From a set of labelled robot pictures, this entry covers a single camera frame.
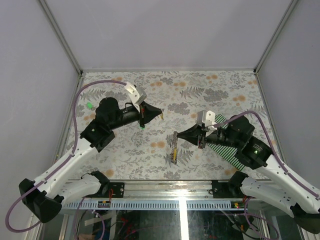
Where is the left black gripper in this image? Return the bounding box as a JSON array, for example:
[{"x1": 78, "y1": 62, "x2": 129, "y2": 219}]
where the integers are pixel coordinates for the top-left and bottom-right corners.
[{"x1": 109, "y1": 101, "x2": 163, "y2": 131}]

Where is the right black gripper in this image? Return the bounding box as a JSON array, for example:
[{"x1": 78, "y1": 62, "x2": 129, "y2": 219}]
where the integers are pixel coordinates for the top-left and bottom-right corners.
[{"x1": 177, "y1": 122, "x2": 242, "y2": 149}]

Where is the metal key organizer ring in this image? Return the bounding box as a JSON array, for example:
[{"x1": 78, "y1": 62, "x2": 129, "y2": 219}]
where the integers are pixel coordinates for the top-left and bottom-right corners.
[{"x1": 167, "y1": 131, "x2": 179, "y2": 166}]

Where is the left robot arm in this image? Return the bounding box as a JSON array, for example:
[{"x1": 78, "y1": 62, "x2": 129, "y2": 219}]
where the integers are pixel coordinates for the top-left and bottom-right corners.
[{"x1": 18, "y1": 97, "x2": 162, "y2": 223}]

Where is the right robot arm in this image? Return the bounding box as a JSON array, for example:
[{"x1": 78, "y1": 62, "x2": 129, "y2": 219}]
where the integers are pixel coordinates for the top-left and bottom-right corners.
[{"x1": 171, "y1": 110, "x2": 320, "y2": 235}]

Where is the green striped cloth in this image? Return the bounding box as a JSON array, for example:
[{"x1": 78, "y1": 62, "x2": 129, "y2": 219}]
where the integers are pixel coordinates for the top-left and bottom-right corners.
[{"x1": 206, "y1": 113, "x2": 251, "y2": 172}]

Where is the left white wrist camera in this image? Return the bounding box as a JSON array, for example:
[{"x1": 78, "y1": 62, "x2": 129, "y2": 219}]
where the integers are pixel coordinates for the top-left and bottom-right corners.
[{"x1": 124, "y1": 82, "x2": 147, "y2": 105}]

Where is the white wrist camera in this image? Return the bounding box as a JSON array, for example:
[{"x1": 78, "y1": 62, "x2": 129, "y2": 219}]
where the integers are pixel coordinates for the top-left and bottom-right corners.
[
  {"x1": 196, "y1": 110, "x2": 217, "y2": 132},
  {"x1": 124, "y1": 82, "x2": 147, "y2": 105}
]

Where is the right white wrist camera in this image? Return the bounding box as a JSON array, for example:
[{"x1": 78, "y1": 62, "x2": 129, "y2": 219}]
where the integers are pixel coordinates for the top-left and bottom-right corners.
[{"x1": 196, "y1": 110, "x2": 217, "y2": 132}]

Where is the aluminium front rail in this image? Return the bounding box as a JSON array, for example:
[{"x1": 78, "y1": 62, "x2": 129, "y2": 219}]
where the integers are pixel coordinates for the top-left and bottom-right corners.
[{"x1": 37, "y1": 178, "x2": 307, "y2": 201}]

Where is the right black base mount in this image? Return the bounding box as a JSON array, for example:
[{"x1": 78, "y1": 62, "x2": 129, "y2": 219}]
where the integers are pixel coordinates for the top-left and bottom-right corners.
[{"x1": 211, "y1": 179, "x2": 251, "y2": 199}]

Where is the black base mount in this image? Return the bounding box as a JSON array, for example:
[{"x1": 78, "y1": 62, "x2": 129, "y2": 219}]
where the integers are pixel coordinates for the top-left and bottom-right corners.
[
  {"x1": 211, "y1": 179, "x2": 251, "y2": 199},
  {"x1": 93, "y1": 182, "x2": 125, "y2": 199}
]

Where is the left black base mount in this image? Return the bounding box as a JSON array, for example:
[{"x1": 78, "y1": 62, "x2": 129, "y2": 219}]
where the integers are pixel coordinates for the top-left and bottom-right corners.
[{"x1": 93, "y1": 182, "x2": 125, "y2": 199}]

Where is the blue slotted cable duct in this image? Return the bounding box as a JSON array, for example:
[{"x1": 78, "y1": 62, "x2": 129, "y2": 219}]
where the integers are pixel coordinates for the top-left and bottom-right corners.
[{"x1": 63, "y1": 199, "x2": 233, "y2": 211}]

